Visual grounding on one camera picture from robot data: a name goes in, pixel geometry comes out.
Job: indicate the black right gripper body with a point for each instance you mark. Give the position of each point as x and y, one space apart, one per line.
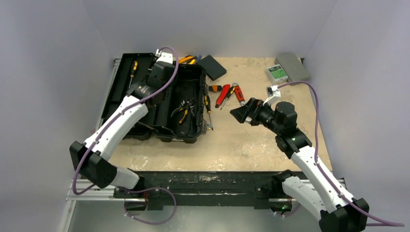
253 110

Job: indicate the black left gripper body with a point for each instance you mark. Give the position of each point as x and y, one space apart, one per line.
150 71

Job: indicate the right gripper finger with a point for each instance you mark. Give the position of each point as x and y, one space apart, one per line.
251 104
240 114

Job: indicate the small yellow black screwdriver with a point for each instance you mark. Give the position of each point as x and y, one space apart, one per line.
133 71

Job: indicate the black toolbox tray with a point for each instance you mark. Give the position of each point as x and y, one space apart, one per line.
121 79

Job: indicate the red handled pliers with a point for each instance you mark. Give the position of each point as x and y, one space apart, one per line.
222 95

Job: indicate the yellow handled needle-nose pliers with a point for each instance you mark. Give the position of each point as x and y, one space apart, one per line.
185 107

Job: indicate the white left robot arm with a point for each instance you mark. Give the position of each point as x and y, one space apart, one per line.
91 157

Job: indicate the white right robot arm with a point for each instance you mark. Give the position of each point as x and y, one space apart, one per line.
335 209

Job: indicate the yellow tools behind toolbox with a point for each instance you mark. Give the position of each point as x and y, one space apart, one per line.
190 59

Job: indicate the white green small box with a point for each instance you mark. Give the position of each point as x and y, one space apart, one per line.
276 74

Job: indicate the grey sharpening stone block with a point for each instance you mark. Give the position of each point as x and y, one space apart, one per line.
293 67

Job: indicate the black flat case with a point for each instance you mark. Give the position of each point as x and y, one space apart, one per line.
213 69

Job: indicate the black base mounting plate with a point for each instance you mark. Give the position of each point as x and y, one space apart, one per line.
163 176

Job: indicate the red handled adjustable wrench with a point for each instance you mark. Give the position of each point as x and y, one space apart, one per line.
239 94

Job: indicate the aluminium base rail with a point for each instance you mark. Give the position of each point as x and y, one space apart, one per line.
96 192

